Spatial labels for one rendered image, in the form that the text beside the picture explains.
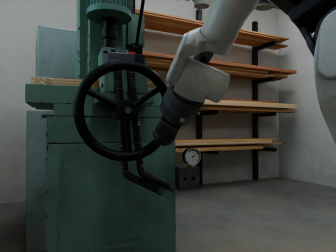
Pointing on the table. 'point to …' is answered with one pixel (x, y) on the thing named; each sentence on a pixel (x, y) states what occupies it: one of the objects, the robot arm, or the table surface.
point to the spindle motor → (109, 10)
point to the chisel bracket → (105, 54)
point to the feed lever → (138, 33)
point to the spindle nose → (109, 32)
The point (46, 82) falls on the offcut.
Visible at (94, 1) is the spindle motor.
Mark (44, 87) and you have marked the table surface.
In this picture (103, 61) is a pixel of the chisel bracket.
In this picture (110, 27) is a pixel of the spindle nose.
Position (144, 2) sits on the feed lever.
